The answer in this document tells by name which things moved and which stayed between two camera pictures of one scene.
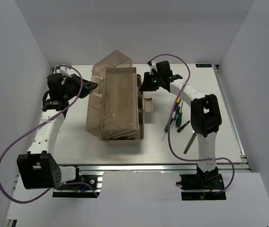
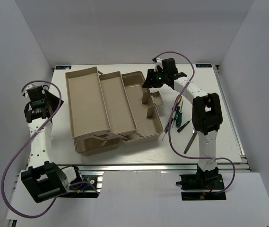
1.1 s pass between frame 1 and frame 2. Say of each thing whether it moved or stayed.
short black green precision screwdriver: stayed
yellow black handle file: stayed
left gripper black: moved
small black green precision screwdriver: stayed
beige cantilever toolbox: moved
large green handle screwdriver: stayed
